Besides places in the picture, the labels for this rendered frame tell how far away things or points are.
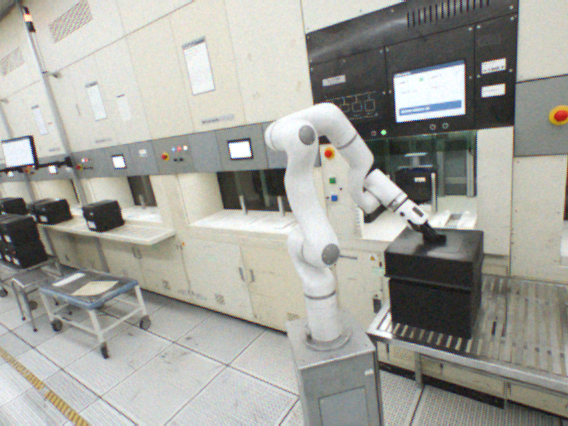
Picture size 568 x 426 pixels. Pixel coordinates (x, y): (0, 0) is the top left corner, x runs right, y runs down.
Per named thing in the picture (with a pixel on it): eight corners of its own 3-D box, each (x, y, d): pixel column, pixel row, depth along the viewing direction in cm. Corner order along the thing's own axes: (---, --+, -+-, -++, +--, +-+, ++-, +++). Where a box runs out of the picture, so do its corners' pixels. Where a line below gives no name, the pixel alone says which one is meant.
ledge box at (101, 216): (85, 231, 330) (77, 206, 323) (113, 222, 351) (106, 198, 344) (99, 234, 312) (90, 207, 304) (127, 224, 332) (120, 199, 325)
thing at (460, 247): (382, 276, 124) (380, 244, 120) (407, 246, 146) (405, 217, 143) (473, 291, 106) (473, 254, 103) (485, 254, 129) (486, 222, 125)
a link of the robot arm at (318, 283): (315, 303, 115) (305, 239, 109) (289, 284, 132) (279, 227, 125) (343, 291, 121) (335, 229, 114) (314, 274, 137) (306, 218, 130)
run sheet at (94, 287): (69, 296, 273) (68, 294, 273) (91, 281, 295) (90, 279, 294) (100, 295, 265) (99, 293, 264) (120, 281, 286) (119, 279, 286)
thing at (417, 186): (394, 205, 223) (391, 158, 214) (403, 197, 238) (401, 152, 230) (434, 206, 209) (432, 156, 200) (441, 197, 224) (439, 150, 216)
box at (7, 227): (4, 244, 366) (-6, 222, 358) (33, 235, 387) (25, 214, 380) (12, 247, 347) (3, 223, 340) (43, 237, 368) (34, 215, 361)
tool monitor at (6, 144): (10, 178, 326) (-5, 141, 316) (65, 168, 364) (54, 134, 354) (25, 177, 301) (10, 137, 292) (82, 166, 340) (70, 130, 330)
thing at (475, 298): (410, 287, 150) (408, 252, 146) (482, 299, 134) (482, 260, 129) (389, 321, 129) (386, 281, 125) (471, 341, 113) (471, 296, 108)
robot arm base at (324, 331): (307, 356, 118) (300, 310, 113) (296, 325, 136) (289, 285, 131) (358, 343, 120) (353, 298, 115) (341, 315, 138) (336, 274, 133)
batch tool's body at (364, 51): (341, 363, 217) (299, 33, 164) (390, 291, 289) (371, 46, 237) (504, 417, 165) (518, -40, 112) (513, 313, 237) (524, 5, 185)
